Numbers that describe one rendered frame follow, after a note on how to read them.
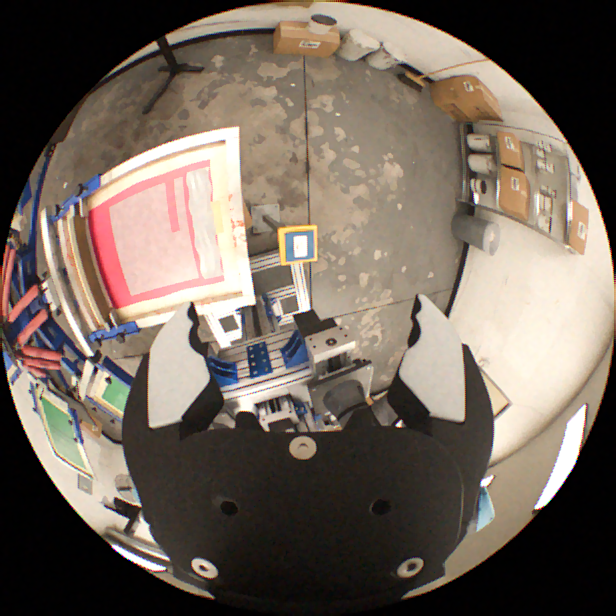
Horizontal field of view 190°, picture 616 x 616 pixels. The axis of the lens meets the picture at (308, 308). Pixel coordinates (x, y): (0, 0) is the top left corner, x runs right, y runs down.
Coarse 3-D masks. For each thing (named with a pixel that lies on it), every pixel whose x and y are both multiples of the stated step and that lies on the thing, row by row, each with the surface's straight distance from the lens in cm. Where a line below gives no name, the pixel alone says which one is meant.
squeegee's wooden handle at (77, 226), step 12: (72, 216) 81; (72, 228) 80; (84, 228) 84; (72, 240) 81; (84, 240) 82; (84, 252) 81; (84, 264) 80; (84, 276) 80; (96, 276) 84; (96, 288) 83; (96, 300) 82; (96, 312) 83; (108, 312) 86
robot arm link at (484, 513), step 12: (384, 396) 61; (372, 408) 61; (384, 408) 58; (384, 420) 59; (396, 420) 56; (480, 492) 52; (480, 504) 51; (480, 516) 51; (492, 516) 54; (480, 528) 55
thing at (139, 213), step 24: (192, 168) 66; (120, 192) 77; (144, 192) 72; (96, 216) 85; (120, 216) 77; (144, 216) 71; (168, 216) 68; (96, 240) 86; (120, 240) 78; (144, 240) 72
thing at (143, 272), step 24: (168, 240) 69; (192, 240) 66; (216, 240) 65; (120, 264) 80; (144, 264) 74; (168, 264) 71; (192, 264) 68; (120, 288) 84; (144, 288) 78; (168, 288) 74
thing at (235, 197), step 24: (168, 144) 68; (192, 144) 65; (120, 168) 75; (96, 192) 85; (240, 192) 60; (240, 216) 60; (240, 240) 61; (72, 264) 97; (240, 264) 63; (168, 312) 75
